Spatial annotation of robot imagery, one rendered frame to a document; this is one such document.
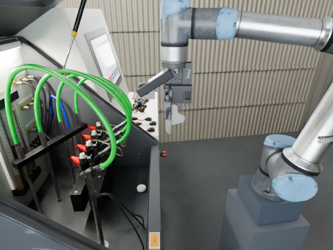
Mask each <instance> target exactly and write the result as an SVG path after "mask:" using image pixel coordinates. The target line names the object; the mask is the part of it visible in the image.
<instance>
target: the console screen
mask: <svg viewBox="0 0 333 250"><path fill-rule="evenodd" d="M84 35H85V38H86V41H87V43H88V46H89V48H90V51H91V54H92V56H93V59H94V61H95V64H96V67H97V69H98V72H99V75H100V76H101V77H104V78H106V79H108V80H110V81H111V82H113V83H114V84H116V85H117V86H119V85H120V83H121V81H122V77H121V74H120V71H119V68H118V65H117V62H116V59H115V56H114V53H113V50H112V47H111V44H110V41H109V38H108V35H107V32H106V29H105V27H103V28H100V29H97V30H94V31H91V32H88V33H85V34H84ZM106 93H107V95H108V98H109V101H110V103H111V101H112V99H113V96H112V95H111V94H110V93H108V92H107V91H106Z"/></svg>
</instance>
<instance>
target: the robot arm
mask: <svg viewBox="0 0 333 250"><path fill-rule="evenodd" d="M190 6H191V5H190V1H189V0H163V1H162V3H161V17H160V21H161V60H162V67H164V68H166V69H165V70H163V71H161V72H160V73H158V74H157V75H155V76H154V77H152V78H151V79H149V80H147V81H146V82H144V83H141V84H140V85H139V86H138V87H137V94H138V95H139V96H140V97H143V96H145V95H148V94H149V93H150V92H151V91H153V90H154V89H156V88H158V87H159V86H161V85H163V95H164V102H165V121H166V130H167V132H168V134H170V128H171V126H172V125H176V124H179V123H183V122H184V121H185V116H184V115H182V114H180V113H179V112H180V111H182V106H180V105H178V104H176V103H184V104H189V103H192V90H193V88H192V68H193V63H192V62H191V61H187V59H188V39H198V40H220V41H222V40H231V39H233V38H241V39H249V40H257V41H265V42H273V43H282V44H290V45H298V46H306V47H313V49H314V50H315V51H317V52H324V53H328V54H332V55H333V16H326V17H325V18H324V19H317V18H307V17H298V16H288V15H278V14H268V13H259V12H249V11H240V10H236V9H235V8H227V7H209V8H193V7H190ZM175 69H177V71H174V70H175ZM332 146H333V82H332V84H331V85H330V87H329V88H328V90H327V92H326V93H325V95H324V96H323V98H322V100H321V101H320V103H319V104H318V106H317V107H316V109H315V111H314V112H313V114H312V115H311V117H310V119H309V120H308V122H307V123H306V125H305V127H304V128H303V130H302V131H301V133H300V134H299V136H298V138H297V139H295V138H293V137H291V136H287V135H282V134H272V135H269V136H267V137H266V139H265V142H264V147H263V152H262V156H261V161H260V165H259V168H258V170H257V171H256V173H255V174H254V175H253V177H252V180H251V187H252V189H253V190H254V191H255V192H256V193H257V194H258V195H260V196H262V197H264V198H266V199H269V200H273V201H283V200H287V201H291V202H300V201H306V200H309V199H310V198H312V197H313V196H314V195H315V194H316V193H317V190H318V185H317V182H316V181H315V179H316V178H317V176H318V175H319V174H320V172H321V171H322V169H323V167H322V165H321V161H322V160H323V158H324V157H325V156H326V154H327V153H328V152H329V150H330V149H331V148H332Z"/></svg>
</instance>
